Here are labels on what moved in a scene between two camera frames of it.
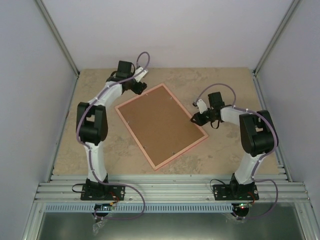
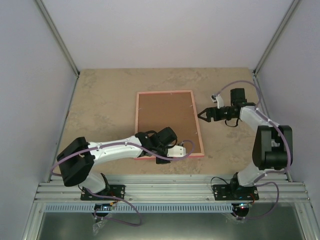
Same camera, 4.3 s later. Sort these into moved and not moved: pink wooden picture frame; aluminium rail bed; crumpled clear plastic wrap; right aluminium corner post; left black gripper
Moved: pink wooden picture frame; left black gripper
Not moved: aluminium rail bed; crumpled clear plastic wrap; right aluminium corner post
